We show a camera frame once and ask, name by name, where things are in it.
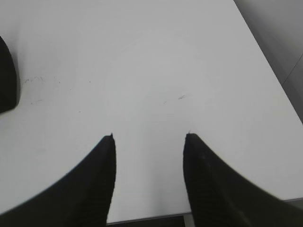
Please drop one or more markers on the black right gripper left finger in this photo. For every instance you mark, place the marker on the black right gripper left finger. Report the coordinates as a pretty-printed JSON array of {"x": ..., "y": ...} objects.
[{"x": 81, "y": 198}]

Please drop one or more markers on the black fabric bag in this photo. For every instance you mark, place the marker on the black fabric bag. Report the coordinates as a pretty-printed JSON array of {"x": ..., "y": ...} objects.
[{"x": 9, "y": 80}]

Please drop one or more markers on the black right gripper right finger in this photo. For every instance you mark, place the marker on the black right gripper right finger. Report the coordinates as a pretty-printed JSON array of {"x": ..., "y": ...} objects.
[{"x": 221, "y": 197}]

